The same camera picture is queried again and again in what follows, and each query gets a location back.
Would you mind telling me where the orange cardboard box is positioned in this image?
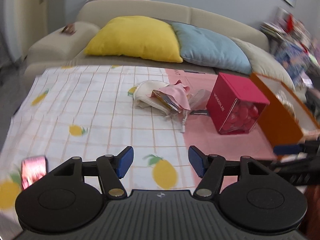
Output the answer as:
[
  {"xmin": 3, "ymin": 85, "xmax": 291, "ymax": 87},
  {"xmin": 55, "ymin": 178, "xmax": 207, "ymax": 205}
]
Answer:
[{"xmin": 250, "ymin": 73, "xmax": 319, "ymax": 147}]

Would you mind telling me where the smartphone with pink screen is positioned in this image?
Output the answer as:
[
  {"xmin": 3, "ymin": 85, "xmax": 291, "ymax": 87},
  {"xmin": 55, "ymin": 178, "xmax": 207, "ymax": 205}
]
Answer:
[{"xmin": 21, "ymin": 155, "xmax": 47, "ymax": 190}]

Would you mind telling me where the pink table mat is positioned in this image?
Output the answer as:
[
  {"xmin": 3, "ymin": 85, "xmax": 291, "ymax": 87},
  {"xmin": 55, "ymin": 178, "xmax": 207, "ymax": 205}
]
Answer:
[{"xmin": 164, "ymin": 68, "xmax": 278, "ymax": 183}]

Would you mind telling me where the red lidded candy box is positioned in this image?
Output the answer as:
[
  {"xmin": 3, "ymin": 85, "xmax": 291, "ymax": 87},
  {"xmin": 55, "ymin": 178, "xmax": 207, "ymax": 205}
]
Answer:
[{"xmin": 206, "ymin": 73, "xmax": 270, "ymax": 134}]

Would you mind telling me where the checked lemon tablecloth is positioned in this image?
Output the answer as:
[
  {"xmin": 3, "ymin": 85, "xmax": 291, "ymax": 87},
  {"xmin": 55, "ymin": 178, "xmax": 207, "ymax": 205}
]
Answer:
[{"xmin": 1, "ymin": 65, "xmax": 195, "ymax": 239}]

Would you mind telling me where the blue floral bag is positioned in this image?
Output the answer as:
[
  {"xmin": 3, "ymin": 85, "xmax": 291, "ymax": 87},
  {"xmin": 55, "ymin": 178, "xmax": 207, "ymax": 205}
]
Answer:
[{"xmin": 274, "ymin": 41, "xmax": 313, "ymax": 86}]

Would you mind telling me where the grey-beige pillow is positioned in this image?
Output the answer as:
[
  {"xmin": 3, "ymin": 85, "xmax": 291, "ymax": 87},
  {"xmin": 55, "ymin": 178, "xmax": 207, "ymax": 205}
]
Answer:
[{"xmin": 231, "ymin": 37, "xmax": 296, "ymax": 90}]

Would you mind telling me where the stack of books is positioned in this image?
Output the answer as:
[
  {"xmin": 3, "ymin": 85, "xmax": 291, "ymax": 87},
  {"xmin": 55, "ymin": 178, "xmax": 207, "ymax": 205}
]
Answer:
[{"xmin": 260, "ymin": 7, "xmax": 318, "ymax": 53}]

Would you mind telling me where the pink cloth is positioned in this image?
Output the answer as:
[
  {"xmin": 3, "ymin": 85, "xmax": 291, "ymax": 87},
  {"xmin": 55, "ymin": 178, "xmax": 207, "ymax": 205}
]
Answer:
[{"xmin": 152, "ymin": 80, "xmax": 190, "ymax": 110}]

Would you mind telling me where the blue pillow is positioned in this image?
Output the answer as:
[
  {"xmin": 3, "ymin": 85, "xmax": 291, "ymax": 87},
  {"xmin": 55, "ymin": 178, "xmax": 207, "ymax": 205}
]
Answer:
[{"xmin": 171, "ymin": 22, "xmax": 252, "ymax": 75}]

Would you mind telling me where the beige sofa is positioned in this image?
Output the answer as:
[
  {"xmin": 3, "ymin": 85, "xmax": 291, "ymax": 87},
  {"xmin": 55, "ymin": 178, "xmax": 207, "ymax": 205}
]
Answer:
[{"xmin": 23, "ymin": 0, "xmax": 269, "ymax": 91}]

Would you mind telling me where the small brown stand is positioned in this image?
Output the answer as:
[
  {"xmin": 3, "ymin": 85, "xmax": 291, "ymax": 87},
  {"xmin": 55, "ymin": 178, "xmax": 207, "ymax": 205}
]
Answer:
[{"xmin": 61, "ymin": 23, "xmax": 76, "ymax": 35}]

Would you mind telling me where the yellow pillow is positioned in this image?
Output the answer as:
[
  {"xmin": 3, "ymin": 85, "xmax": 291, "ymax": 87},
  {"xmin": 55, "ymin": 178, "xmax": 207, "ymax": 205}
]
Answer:
[{"xmin": 84, "ymin": 16, "xmax": 183, "ymax": 63}]

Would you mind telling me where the wooden door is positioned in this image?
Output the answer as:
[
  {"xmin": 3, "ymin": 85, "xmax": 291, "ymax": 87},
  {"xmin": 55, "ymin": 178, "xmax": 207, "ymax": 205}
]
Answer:
[{"xmin": 1, "ymin": 0, "xmax": 48, "ymax": 61}]

